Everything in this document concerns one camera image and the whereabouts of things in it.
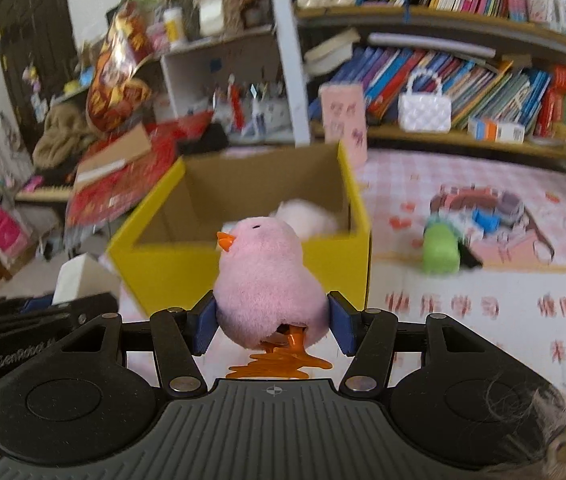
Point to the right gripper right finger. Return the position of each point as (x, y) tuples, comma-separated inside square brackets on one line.
[(367, 336)]

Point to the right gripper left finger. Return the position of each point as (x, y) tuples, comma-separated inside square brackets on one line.
[(178, 336)]

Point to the pink plush chick toy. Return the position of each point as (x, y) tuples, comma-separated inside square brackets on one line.
[(268, 301)]

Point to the green plush toy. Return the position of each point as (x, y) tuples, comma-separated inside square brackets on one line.
[(440, 249)]

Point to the yellow cardboard box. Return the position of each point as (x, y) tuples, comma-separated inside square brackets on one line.
[(256, 212)]

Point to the pink plush toy in box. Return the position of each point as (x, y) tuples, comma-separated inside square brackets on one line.
[(307, 219)]

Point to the red paper decorations pile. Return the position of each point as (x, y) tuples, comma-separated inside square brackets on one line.
[(121, 190)]

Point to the pink cartoon desk mat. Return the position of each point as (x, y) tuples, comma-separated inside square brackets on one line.
[(511, 224)]

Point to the brown cardboard sheet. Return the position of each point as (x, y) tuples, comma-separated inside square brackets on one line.
[(127, 148)]

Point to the white quilted pearl handbag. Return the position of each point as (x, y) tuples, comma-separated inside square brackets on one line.
[(423, 112)]

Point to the white pen holder cups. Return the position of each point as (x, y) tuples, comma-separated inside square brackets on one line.
[(260, 117)]

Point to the pink cylindrical sticker container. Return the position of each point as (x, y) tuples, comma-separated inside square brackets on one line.
[(343, 119)]

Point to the orange white small box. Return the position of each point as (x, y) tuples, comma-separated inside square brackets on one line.
[(488, 130)]

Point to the red gold decoration banner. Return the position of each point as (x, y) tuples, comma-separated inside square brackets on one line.
[(115, 93)]

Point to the white storage cubby shelf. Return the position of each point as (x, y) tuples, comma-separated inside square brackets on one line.
[(228, 68)]

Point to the wooden bookshelf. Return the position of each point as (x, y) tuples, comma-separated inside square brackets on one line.
[(493, 56)]

